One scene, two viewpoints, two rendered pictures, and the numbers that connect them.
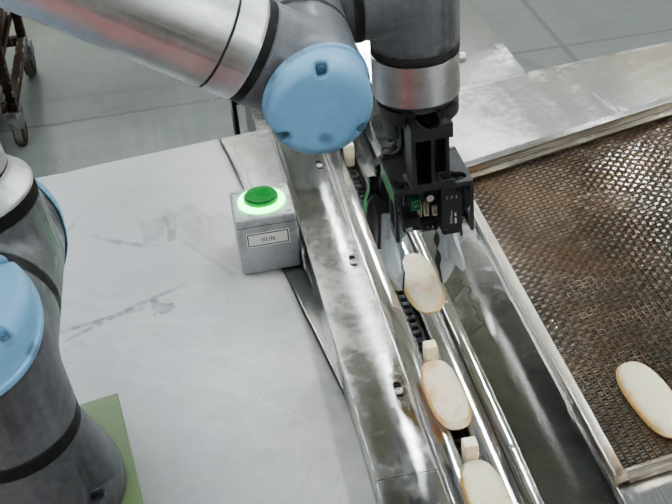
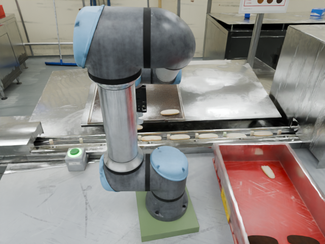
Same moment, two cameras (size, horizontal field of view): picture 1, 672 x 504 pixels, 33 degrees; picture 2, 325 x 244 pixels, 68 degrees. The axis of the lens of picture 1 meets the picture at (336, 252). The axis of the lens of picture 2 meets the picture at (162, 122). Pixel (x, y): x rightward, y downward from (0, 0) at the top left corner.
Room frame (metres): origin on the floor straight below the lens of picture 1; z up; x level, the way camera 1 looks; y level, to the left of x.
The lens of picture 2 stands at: (0.68, 0.83, 1.58)
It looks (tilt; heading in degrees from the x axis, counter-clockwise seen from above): 34 degrees down; 274
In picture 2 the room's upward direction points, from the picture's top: straight up
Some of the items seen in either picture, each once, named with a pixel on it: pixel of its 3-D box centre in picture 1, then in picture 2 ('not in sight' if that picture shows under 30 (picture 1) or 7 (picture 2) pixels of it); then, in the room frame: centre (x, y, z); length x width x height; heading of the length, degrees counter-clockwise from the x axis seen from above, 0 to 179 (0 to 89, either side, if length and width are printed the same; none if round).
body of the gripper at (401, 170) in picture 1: (421, 160); (136, 98); (0.85, -0.08, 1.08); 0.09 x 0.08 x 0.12; 7
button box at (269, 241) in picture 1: (268, 239); (77, 161); (1.10, 0.08, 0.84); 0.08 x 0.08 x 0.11; 8
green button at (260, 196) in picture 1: (261, 199); (74, 152); (1.10, 0.08, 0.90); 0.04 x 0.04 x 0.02
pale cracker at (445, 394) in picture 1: (445, 391); (151, 138); (0.80, -0.09, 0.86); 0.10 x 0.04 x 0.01; 8
